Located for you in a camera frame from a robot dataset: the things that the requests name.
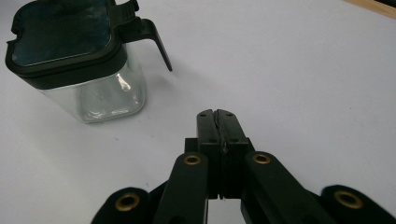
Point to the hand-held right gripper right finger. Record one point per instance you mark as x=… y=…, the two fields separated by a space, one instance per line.
x=234 y=130

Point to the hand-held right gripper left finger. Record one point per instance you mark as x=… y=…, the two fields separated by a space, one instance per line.
x=208 y=130

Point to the glass jar with black lid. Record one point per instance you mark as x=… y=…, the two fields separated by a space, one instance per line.
x=74 y=56

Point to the wooden strip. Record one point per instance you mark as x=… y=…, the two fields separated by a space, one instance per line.
x=373 y=6

